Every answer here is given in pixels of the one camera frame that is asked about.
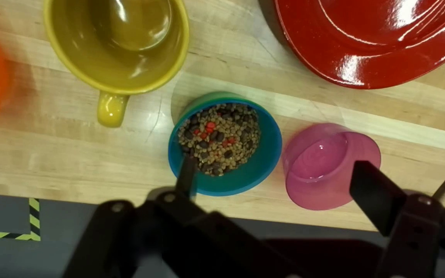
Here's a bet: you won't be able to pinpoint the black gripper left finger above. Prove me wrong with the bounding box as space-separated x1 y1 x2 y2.
62 153 286 278

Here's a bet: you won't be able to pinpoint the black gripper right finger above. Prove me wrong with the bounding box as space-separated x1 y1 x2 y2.
350 160 445 278

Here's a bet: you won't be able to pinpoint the mixed beans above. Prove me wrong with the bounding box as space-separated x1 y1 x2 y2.
177 104 262 178

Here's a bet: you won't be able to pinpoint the green cup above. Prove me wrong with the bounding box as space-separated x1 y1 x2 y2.
167 92 285 198

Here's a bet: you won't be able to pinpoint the pink plastic bowl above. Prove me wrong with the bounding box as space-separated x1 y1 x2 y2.
283 123 384 212

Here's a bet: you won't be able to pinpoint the yellow black hazard tape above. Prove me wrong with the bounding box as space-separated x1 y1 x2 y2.
0 198 42 245

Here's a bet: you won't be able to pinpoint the yellow mug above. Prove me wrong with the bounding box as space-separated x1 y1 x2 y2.
42 0 191 129

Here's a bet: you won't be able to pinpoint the red plate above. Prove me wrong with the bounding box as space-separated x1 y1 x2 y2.
274 0 445 90

